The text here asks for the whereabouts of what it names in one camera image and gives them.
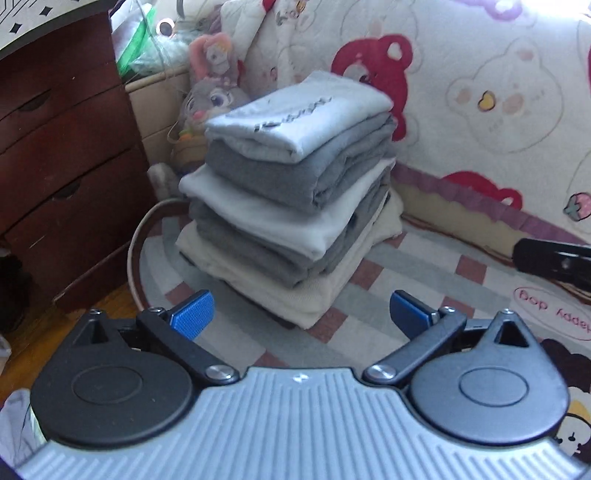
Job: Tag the green plastic bag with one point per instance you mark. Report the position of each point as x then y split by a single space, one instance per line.
145 43

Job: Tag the dark grey folded garment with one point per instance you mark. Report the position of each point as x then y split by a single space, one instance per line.
319 179
281 253

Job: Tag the striped pink grey rug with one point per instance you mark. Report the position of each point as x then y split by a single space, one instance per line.
357 330

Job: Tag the dark grey folded garment upper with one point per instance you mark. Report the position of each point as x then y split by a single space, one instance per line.
319 179

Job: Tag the light grey sweatshirt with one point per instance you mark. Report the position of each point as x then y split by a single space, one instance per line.
289 124

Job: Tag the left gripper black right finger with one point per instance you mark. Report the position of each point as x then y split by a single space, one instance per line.
484 381

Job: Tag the cream folded garment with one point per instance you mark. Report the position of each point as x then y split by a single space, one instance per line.
298 295

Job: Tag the grey rabbit plush toy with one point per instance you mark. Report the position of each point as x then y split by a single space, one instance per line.
214 91

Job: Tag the beige bed base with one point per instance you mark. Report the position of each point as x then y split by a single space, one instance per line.
473 218

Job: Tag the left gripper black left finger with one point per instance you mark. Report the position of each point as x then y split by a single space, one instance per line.
119 382

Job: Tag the white folded garment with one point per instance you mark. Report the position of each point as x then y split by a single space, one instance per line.
310 235

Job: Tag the dark wooden drawer cabinet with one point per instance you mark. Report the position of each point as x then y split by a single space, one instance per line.
74 179

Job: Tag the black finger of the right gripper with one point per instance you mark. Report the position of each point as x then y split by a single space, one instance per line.
557 261

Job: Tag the dark grey folded garment lower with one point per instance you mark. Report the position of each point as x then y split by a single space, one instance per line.
281 253

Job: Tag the cartoon bear bed sheet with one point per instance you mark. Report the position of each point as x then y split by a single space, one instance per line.
490 95

